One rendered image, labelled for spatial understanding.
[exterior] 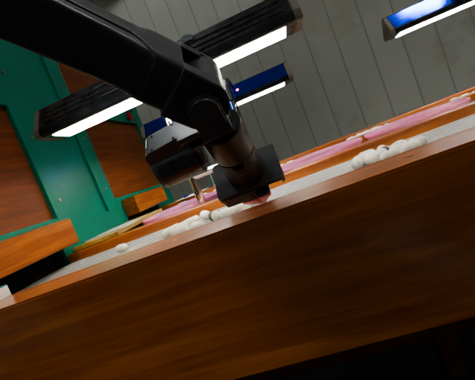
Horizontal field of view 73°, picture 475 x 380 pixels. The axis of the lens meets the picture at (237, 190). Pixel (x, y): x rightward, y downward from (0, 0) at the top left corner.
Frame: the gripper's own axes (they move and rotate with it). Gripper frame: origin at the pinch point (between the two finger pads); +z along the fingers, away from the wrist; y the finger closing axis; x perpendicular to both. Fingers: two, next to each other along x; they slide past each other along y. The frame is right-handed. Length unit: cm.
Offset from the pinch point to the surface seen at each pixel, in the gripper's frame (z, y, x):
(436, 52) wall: 130, -124, -143
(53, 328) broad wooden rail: -11.6, 30.1, 14.9
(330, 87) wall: 140, -55, -161
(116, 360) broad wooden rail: -7.3, 23.4, 20.1
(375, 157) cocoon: 3.6, -20.5, -2.4
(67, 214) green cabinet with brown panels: 17, 60, -28
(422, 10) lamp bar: 32, -65, -68
